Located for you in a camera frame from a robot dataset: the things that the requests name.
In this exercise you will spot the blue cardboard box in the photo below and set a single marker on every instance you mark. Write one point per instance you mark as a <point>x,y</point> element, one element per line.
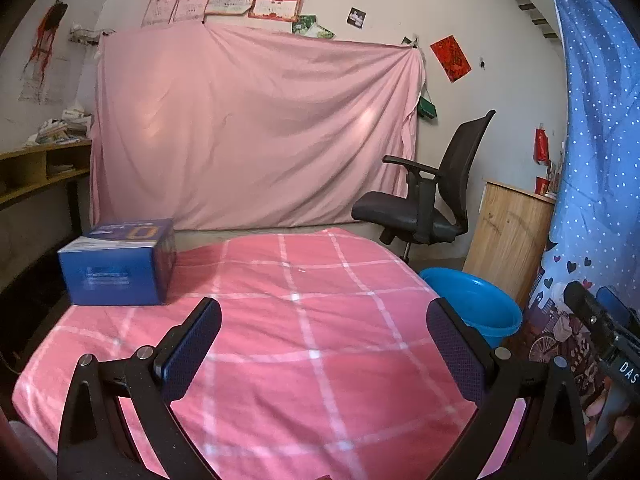
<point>115,275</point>

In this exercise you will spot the wooden cabinet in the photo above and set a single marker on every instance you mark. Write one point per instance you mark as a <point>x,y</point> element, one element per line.
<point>505,240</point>

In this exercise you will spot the red tassel ornament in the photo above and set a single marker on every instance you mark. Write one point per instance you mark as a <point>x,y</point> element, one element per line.
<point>47,35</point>

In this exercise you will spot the stack of books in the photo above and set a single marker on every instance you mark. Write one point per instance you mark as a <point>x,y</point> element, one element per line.
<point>62,130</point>

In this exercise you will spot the thin booklet pile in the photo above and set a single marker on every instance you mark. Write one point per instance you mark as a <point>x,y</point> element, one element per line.
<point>61,169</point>

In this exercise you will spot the pink hanging sheet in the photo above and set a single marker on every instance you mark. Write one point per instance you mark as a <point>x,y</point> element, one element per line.
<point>250,130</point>

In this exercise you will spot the red cup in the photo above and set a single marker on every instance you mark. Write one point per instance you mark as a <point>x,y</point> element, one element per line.
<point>542,186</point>

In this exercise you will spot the pink plaid tablecloth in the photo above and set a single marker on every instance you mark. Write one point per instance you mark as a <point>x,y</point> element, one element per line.
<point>300,335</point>

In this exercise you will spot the blue dotted curtain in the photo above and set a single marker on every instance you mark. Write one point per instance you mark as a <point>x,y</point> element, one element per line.
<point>600,135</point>

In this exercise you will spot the wooden desk with shelf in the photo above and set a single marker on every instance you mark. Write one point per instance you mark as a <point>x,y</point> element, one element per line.
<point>30,152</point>

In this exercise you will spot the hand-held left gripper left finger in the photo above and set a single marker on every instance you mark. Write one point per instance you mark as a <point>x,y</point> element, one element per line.
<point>192,350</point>

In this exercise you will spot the black framed wall photo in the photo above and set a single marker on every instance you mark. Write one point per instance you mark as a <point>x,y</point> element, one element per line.
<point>356,18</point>

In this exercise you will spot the black office chair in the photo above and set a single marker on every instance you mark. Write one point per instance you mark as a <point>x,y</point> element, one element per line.
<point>460,160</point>

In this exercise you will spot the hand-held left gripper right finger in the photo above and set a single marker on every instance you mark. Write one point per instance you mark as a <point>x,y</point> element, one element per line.
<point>457,355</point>

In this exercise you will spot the blue plastic basin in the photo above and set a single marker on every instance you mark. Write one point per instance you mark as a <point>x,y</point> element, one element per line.
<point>475,305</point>

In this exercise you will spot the wall calendar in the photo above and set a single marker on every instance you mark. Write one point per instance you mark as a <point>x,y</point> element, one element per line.
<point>35,87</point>

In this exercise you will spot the red paper poster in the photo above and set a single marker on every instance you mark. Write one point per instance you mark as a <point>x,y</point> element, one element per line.
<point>451,59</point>

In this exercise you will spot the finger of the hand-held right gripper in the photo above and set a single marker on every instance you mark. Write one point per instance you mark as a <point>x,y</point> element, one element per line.
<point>587,310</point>
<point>617,310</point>

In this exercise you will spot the green photo print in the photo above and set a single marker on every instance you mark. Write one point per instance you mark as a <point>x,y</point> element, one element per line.
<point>322,32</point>
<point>302,24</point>

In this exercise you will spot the red hanging packet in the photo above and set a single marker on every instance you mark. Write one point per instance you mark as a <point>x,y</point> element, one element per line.
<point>541,145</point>

